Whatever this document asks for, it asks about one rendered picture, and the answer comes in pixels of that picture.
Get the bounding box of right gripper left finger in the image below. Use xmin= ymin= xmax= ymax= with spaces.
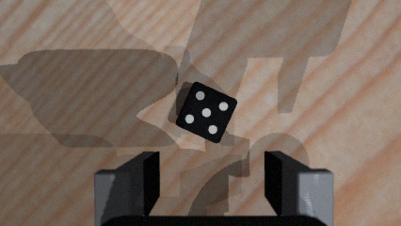
xmin=94 ymin=152 xmax=160 ymax=226

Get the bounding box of black die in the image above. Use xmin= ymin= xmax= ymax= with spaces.
xmin=176 ymin=82 xmax=237 ymax=143

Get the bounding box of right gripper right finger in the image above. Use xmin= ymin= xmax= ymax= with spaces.
xmin=265 ymin=151 xmax=334 ymax=226

